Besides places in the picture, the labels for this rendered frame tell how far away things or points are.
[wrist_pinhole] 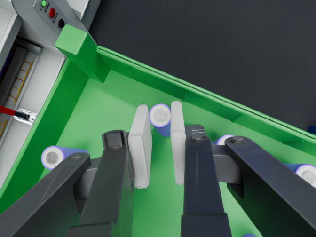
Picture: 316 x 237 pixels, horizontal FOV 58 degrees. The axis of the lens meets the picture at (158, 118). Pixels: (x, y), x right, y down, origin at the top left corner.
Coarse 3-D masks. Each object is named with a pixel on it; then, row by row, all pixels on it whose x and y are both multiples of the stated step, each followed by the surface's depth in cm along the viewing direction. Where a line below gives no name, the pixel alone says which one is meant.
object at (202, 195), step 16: (192, 144) 13; (208, 144) 13; (192, 160) 12; (208, 160) 12; (192, 176) 10; (208, 176) 10; (192, 192) 9; (208, 192) 9; (192, 208) 9; (208, 208) 9; (192, 224) 7; (208, 224) 7; (224, 224) 7
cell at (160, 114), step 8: (160, 104) 21; (152, 112) 21; (160, 112) 21; (168, 112) 21; (152, 120) 21; (160, 120) 21; (168, 120) 21; (160, 128) 21; (168, 128) 22; (168, 136) 27
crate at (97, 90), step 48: (96, 48) 24; (48, 96) 23; (96, 96) 28; (144, 96) 28; (192, 96) 24; (48, 144) 26; (96, 144) 28; (288, 144) 26; (0, 192) 22; (144, 192) 26
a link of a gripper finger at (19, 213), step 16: (64, 160) 13; (80, 160) 13; (48, 176) 12; (64, 176) 12; (32, 192) 11; (48, 192) 11; (64, 192) 11; (16, 208) 10; (32, 208) 10; (48, 208) 10; (64, 208) 11; (80, 208) 13; (0, 224) 9; (16, 224) 9; (32, 224) 9; (48, 224) 10; (64, 224) 11
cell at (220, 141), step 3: (225, 135) 21; (228, 135) 20; (231, 135) 20; (219, 138) 21; (222, 138) 21; (225, 138) 20; (213, 141) 24; (216, 141) 21; (219, 141) 20; (222, 141) 20; (219, 144) 20; (222, 144) 20
